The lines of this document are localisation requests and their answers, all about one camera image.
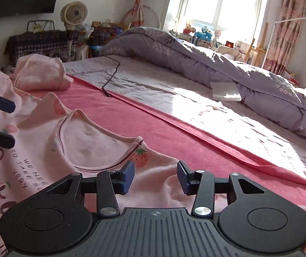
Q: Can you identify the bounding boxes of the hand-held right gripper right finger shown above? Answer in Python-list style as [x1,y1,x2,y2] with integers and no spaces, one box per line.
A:
[177,161,266,217]

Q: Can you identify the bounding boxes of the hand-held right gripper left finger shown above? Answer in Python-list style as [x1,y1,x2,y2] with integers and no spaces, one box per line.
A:
[46,161,135,218]

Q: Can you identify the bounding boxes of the pink strawberry pants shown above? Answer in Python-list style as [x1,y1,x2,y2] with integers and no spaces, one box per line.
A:
[9,54,74,91]

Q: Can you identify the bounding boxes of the pink printed shirt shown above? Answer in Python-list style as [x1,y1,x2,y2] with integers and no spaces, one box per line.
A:
[0,69,306,257]

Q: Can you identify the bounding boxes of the pink towel blanket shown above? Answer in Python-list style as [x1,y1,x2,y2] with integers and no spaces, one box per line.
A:
[27,75,306,220]

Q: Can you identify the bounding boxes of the dark patterned cloth cover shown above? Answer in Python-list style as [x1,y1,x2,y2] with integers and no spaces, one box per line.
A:
[4,29,89,65]

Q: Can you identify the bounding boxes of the bed with grey sheet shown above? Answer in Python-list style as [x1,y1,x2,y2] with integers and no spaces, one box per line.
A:
[63,55,306,182]

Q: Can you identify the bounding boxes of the beige desk fan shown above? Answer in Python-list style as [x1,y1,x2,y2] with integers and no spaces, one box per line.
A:
[60,1,88,30]

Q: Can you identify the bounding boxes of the purple floral quilt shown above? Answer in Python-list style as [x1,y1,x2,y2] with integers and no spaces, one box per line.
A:
[99,27,306,143]

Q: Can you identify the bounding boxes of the dark colourful printed bag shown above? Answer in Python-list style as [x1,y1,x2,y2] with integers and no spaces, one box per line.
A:
[89,20,119,46]

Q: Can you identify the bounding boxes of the wooden easel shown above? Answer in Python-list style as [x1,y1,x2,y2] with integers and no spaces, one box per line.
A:
[245,21,270,66]

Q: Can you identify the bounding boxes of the blue plush toy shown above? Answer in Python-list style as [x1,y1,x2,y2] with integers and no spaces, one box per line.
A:
[194,26,214,42]

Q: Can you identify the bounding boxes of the pink hula hoop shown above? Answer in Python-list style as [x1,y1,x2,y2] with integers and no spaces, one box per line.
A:
[121,5,161,30]

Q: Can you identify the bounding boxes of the pink floral curtain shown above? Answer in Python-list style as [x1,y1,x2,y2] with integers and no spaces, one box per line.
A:
[264,0,306,74]
[130,0,153,28]

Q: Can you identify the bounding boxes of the window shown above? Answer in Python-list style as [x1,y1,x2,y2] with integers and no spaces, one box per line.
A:
[162,0,269,42]

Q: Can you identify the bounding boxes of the black wire rack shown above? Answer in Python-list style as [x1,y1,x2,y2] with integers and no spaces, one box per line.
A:
[27,19,56,33]

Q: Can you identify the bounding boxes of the black cable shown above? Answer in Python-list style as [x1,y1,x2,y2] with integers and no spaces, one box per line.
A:
[102,54,121,97]

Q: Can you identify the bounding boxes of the white clothes rail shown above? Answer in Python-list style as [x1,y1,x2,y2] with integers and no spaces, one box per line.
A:
[260,16,306,69]

